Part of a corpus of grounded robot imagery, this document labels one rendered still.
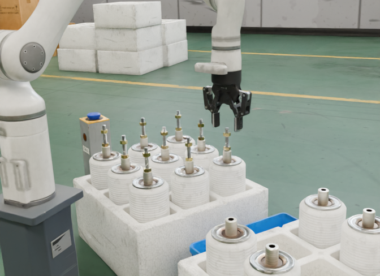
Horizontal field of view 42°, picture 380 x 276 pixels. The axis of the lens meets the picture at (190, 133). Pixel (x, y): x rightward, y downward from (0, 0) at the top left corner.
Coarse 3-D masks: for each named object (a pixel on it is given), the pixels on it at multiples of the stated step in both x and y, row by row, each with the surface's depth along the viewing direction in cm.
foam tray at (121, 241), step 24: (96, 192) 132; (240, 192) 129; (264, 192) 130; (96, 216) 131; (120, 216) 118; (168, 216) 117; (192, 216) 119; (216, 216) 123; (240, 216) 127; (264, 216) 132; (96, 240) 134; (120, 240) 119; (144, 240) 112; (168, 240) 116; (192, 240) 120; (120, 264) 122; (144, 264) 114; (168, 264) 118
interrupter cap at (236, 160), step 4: (220, 156) 134; (232, 156) 134; (216, 160) 131; (220, 160) 131; (232, 160) 132; (236, 160) 131; (240, 160) 130; (216, 164) 129; (220, 164) 128; (224, 164) 128; (228, 164) 128; (232, 164) 128; (236, 164) 128
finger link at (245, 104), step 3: (243, 93) 121; (246, 93) 120; (243, 96) 121; (246, 96) 120; (243, 99) 121; (246, 99) 121; (249, 99) 122; (243, 102) 121; (246, 102) 121; (249, 102) 122; (243, 105) 121; (246, 105) 121; (249, 105) 123; (243, 108) 122; (246, 108) 124; (249, 108) 123; (240, 111) 122; (243, 111) 122; (249, 111) 123; (240, 114) 123; (243, 114) 122
